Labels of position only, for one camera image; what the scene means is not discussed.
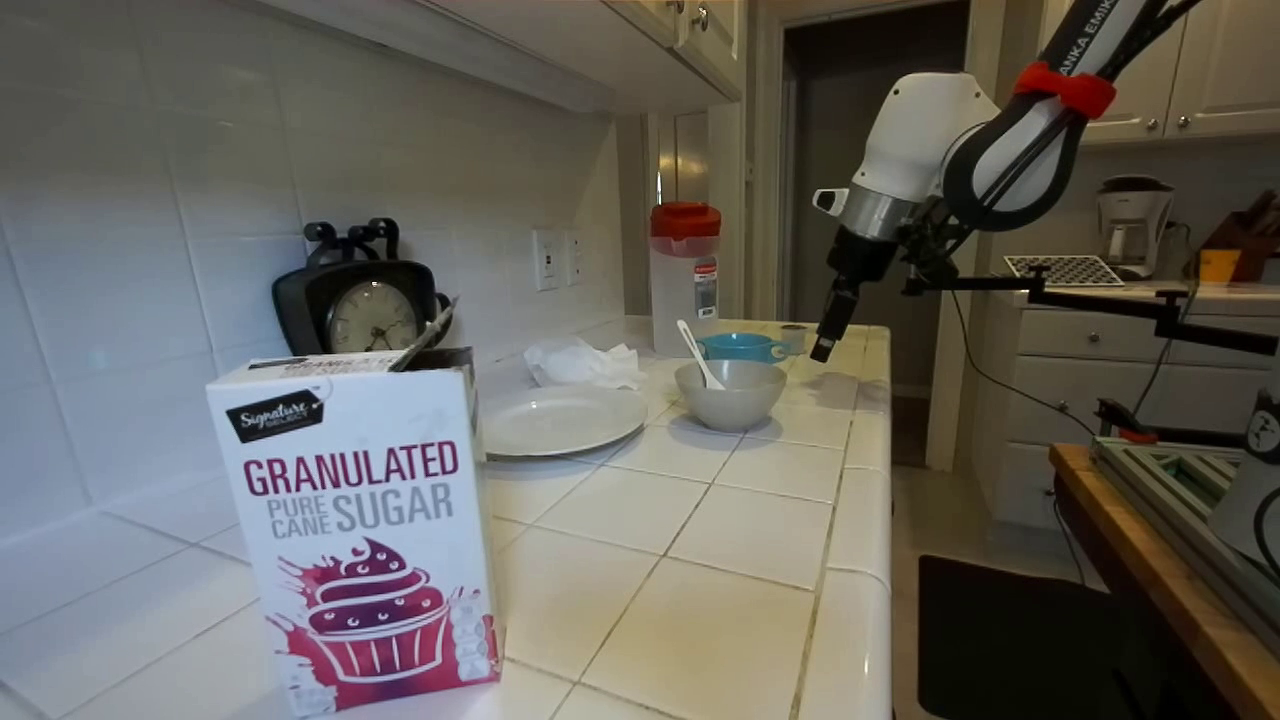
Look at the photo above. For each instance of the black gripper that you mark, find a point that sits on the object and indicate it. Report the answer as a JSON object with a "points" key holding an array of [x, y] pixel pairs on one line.
{"points": [[857, 273]]}

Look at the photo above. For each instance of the blue cup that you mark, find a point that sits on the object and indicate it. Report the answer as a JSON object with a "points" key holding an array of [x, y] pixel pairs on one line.
{"points": [[741, 345]]}

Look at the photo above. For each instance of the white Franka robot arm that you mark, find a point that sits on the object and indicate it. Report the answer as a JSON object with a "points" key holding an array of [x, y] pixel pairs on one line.
{"points": [[934, 126]]}

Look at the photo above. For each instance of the beige ceramic bowl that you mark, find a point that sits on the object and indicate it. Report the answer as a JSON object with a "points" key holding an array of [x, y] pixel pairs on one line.
{"points": [[735, 397]]}

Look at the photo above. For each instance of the granulated sugar box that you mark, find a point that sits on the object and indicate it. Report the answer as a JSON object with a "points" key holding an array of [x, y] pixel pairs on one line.
{"points": [[353, 535]]}

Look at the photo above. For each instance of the white plastic spoon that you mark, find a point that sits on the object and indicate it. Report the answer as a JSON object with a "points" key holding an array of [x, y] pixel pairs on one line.
{"points": [[696, 349]]}

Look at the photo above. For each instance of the clear pitcher with red lid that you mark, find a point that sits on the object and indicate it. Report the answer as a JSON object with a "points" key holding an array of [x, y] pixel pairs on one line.
{"points": [[685, 273]]}

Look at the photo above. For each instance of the white lower cabinets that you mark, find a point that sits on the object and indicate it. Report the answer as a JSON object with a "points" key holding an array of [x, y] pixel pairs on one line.
{"points": [[1052, 402]]}

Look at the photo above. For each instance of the crumpled white plastic bag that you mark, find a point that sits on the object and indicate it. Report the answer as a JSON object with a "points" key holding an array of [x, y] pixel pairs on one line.
{"points": [[583, 363]]}

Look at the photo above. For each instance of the white coffee maker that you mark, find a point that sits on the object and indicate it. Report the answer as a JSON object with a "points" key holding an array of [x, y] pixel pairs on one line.
{"points": [[1132, 227]]}

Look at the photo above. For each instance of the black floor mat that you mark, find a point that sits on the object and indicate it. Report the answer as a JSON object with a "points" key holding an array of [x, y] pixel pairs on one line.
{"points": [[1013, 644]]}

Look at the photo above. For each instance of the black clamp bar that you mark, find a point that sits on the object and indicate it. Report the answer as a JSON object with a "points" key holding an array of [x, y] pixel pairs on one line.
{"points": [[1172, 431]]}

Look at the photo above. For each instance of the grey equipment box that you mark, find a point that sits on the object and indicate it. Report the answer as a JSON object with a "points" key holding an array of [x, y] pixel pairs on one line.
{"points": [[1184, 507]]}

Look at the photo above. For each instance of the white upper cabinets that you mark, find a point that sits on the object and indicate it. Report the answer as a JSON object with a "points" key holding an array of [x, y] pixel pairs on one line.
{"points": [[562, 43]]}

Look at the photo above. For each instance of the wooden table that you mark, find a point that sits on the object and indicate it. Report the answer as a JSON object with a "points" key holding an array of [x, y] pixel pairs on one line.
{"points": [[1172, 585]]}

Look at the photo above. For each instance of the wooden knife block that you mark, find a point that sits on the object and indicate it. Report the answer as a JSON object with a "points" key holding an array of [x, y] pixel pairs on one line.
{"points": [[1247, 233]]}

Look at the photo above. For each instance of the white wall outlet plate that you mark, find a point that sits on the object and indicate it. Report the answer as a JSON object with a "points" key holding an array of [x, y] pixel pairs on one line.
{"points": [[548, 256]]}

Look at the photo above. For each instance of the white corner wall cabinets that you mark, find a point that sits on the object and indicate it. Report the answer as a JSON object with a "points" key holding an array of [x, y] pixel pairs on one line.
{"points": [[1201, 82]]}

